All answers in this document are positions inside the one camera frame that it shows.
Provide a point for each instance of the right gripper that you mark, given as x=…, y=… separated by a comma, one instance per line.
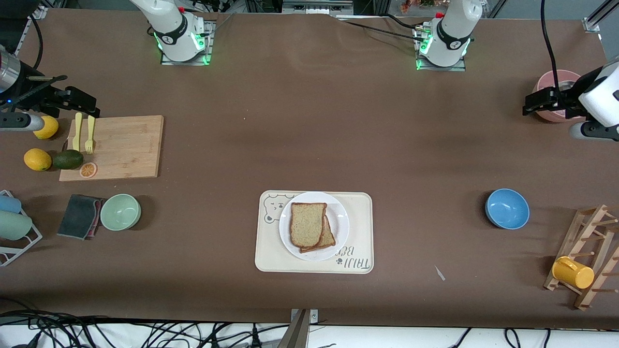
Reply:
x=30, y=90

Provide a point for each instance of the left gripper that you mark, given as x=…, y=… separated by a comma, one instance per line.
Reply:
x=564, y=100

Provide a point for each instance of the white round plate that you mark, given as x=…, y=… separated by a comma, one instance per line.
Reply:
x=338, y=212

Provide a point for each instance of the plain bread slice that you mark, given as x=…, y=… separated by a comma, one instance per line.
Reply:
x=307, y=222

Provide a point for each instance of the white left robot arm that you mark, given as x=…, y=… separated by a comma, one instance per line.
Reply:
x=452, y=29

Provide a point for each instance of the pink bowl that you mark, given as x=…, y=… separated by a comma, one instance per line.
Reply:
x=556, y=75

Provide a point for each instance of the yellow plastic knife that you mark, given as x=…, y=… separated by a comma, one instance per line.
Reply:
x=77, y=135

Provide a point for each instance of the yellow lemon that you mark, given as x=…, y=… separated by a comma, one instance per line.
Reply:
x=50, y=129
x=37, y=159

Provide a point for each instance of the yellow plastic fork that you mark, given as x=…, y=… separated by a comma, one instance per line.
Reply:
x=90, y=137

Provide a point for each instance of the green avocado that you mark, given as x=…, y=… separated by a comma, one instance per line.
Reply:
x=67, y=159

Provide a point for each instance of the wooden cutting board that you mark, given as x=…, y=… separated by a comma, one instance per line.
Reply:
x=125, y=145

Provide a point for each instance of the orange half slice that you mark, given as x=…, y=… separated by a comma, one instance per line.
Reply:
x=88, y=170

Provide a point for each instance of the blue bowl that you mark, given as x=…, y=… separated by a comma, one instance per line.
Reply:
x=507, y=209

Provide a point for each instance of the grey folded cloth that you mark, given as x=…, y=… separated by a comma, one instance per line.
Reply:
x=77, y=217

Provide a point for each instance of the pale green bowl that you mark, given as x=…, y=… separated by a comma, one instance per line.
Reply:
x=120, y=211

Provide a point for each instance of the light blue cup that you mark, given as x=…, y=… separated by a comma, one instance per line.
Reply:
x=9, y=204

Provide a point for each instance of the wooden mug rack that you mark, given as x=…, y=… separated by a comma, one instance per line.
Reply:
x=592, y=222

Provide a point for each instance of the pale green cup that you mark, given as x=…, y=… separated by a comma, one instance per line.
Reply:
x=14, y=225

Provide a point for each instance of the yellow mug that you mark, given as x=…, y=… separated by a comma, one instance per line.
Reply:
x=573, y=273

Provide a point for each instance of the small paper scrap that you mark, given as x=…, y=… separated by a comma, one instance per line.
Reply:
x=440, y=273

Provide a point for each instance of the cream bear print tray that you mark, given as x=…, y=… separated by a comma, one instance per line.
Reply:
x=360, y=217

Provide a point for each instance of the grey equipment box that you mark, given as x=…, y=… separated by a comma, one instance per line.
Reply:
x=314, y=7

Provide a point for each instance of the grey metal profile bar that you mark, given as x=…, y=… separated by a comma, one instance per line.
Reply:
x=296, y=333

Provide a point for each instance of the aluminium frame corner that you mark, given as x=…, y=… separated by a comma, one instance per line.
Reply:
x=591, y=24

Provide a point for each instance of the aluminium frame rail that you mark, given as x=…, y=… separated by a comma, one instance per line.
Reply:
x=38, y=12

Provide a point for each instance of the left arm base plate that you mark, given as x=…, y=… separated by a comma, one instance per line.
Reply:
x=440, y=68

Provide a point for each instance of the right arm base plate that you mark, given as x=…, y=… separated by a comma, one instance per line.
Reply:
x=211, y=38

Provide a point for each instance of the metal bracket plate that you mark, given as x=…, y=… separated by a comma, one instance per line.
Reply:
x=314, y=316

